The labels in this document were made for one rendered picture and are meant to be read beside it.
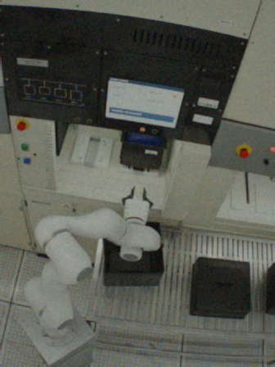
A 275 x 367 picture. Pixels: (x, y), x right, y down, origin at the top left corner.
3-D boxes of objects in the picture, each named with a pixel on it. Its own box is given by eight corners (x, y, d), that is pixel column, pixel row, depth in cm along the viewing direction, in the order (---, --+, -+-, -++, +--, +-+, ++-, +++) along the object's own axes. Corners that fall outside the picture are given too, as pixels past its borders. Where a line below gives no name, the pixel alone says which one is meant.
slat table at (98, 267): (85, 350, 241) (84, 319, 180) (98, 270, 276) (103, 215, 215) (270, 366, 244) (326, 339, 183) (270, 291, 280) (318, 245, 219)
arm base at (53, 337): (51, 353, 167) (47, 345, 152) (29, 321, 175) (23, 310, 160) (83, 333, 175) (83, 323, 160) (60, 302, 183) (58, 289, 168)
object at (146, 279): (101, 237, 207) (103, 220, 193) (155, 237, 211) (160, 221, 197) (103, 286, 191) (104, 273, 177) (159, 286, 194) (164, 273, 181)
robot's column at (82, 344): (60, 383, 224) (48, 365, 163) (35, 350, 235) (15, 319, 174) (94, 360, 237) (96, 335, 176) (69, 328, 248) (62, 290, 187)
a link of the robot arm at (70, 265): (51, 295, 156) (75, 324, 149) (28, 307, 148) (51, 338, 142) (71, 220, 122) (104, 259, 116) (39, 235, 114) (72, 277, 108)
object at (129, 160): (115, 168, 217) (120, 127, 192) (121, 140, 229) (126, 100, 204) (160, 175, 218) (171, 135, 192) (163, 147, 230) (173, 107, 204)
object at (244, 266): (189, 315, 187) (196, 307, 176) (192, 263, 204) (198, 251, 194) (245, 319, 188) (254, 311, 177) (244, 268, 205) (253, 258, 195)
